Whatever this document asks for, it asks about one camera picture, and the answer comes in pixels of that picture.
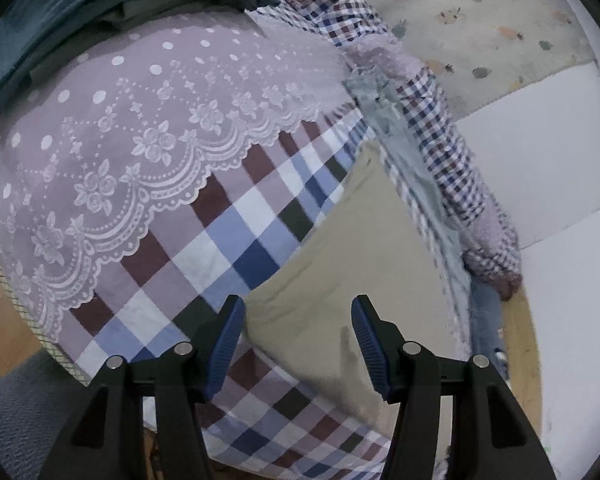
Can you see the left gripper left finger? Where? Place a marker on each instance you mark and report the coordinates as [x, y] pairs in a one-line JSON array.
[[103, 437]]

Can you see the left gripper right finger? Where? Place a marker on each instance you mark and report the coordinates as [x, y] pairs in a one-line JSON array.
[[407, 374]]

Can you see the khaki beige garment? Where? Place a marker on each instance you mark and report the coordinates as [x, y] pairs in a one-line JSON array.
[[367, 245]]

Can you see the person's left forearm sleeve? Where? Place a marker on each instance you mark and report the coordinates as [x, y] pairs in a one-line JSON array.
[[36, 400]]

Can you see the plaid checkered bed sheet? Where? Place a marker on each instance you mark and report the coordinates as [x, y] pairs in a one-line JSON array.
[[164, 169]]

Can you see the light blue sweatpants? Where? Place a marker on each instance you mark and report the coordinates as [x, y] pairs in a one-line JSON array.
[[376, 97]]

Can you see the pineapple print curtain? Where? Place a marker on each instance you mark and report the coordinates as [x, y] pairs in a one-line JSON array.
[[482, 50]]

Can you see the plaid folded quilt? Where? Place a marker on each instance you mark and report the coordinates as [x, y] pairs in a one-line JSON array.
[[490, 242]]

